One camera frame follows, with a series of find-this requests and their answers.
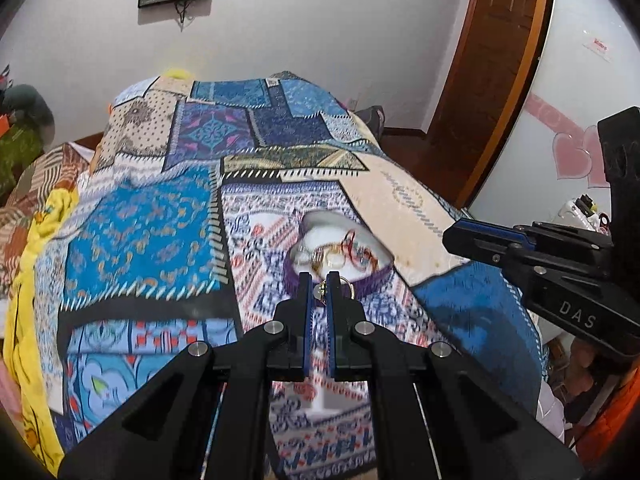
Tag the blue patchwork bedspread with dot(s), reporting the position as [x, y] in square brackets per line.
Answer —
[181, 229]

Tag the dark bag on floor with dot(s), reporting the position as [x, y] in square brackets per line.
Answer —
[374, 118]

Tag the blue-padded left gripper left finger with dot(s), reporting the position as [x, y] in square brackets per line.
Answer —
[204, 414]

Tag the gold bangle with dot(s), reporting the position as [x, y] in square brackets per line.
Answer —
[328, 257]

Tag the wooden wardrobe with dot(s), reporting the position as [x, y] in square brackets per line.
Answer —
[492, 68]

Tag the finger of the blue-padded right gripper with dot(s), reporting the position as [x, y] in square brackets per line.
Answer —
[514, 260]
[490, 227]

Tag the purple heart-shaped tin box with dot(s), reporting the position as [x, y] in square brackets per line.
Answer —
[329, 241]

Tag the striped patterned pillow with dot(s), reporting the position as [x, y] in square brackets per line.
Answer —
[60, 168]

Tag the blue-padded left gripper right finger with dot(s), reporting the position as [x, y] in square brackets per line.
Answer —
[435, 414]

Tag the yellow blanket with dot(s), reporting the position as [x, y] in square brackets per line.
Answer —
[20, 351]

